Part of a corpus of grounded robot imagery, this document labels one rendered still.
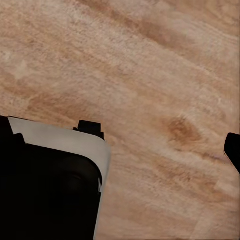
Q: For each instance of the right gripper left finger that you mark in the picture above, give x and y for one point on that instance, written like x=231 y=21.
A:
x=12 y=149

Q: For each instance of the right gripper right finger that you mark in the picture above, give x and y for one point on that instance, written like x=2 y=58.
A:
x=232 y=148

